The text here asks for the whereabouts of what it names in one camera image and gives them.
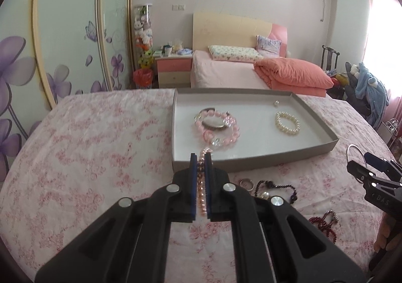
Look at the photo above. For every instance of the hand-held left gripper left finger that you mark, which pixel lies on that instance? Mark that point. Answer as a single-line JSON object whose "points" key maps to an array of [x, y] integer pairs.
{"points": [[192, 182]]}

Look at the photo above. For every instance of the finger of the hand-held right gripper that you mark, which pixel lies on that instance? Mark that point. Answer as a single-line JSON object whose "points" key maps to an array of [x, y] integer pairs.
{"points": [[361, 171], [383, 163]]}

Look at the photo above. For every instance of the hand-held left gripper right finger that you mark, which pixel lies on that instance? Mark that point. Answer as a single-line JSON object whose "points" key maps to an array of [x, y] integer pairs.
{"points": [[208, 182]]}

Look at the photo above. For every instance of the thin silver bangle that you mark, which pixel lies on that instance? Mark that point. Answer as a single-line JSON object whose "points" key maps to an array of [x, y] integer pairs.
{"points": [[348, 152]]}

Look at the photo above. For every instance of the grey cardboard tray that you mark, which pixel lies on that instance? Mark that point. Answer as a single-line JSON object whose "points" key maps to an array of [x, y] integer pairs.
{"points": [[251, 147]]}

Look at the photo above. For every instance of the wide silver bangle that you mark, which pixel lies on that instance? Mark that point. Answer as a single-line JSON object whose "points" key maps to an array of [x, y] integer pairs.
{"points": [[213, 122]]}

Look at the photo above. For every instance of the person's right hand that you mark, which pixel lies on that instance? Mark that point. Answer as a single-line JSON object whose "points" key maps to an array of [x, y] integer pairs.
{"points": [[385, 232]]}

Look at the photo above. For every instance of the blue plush garment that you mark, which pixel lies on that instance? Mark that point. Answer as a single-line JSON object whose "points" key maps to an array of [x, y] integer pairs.
{"points": [[373, 94]]}

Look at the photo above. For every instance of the dark office chair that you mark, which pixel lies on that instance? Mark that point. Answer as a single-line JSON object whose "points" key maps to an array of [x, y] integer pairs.
{"points": [[355, 97]]}

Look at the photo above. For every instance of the colourful toy pile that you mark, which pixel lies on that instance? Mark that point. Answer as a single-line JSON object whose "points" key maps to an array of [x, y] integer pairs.
{"points": [[337, 78]]}

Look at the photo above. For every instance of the pink bed with headboard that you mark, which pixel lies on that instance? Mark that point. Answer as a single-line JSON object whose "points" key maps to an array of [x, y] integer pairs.
{"points": [[226, 75]]}

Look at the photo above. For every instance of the pink nightstand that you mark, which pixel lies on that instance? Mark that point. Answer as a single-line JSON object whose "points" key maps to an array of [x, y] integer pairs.
{"points": [[174, 70]]}

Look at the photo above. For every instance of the pink curtain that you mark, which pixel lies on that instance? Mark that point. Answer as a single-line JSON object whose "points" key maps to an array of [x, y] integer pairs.
{"points": [[392, 50]]}

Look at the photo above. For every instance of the red trash bag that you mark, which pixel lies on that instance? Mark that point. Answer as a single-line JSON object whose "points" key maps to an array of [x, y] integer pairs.
{"points": [[143, 78]]}

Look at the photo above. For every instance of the orange duvet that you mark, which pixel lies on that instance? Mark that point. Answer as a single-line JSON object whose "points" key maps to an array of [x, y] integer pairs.
{"points": [[292, 75]]}

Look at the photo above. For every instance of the dark wooden chair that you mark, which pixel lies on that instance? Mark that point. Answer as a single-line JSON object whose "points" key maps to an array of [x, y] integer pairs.
{"points": [[329, 56]]}

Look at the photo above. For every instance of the cream printed pillow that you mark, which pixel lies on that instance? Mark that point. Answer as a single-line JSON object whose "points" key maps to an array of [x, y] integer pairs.
{"points": [[235, 53]]}

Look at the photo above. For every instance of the white mug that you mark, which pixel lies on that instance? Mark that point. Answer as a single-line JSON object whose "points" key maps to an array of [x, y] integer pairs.
{"points": [[167, 50]]}

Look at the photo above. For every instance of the lilac pillow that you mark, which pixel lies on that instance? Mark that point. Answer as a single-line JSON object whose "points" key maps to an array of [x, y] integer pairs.
{"points": [[268, 45]]}

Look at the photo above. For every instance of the plush toy display tube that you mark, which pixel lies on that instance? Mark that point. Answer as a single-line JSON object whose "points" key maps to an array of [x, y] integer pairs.
{"points": [[143, 31]]}

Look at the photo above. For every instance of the floral sliding door wardrobe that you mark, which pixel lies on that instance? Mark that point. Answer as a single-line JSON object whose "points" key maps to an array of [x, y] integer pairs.
{"points": [[62, 19]]}

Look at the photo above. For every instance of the white wall switch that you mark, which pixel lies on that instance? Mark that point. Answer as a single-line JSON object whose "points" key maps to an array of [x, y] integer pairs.
{"points": [[179, 7]]}

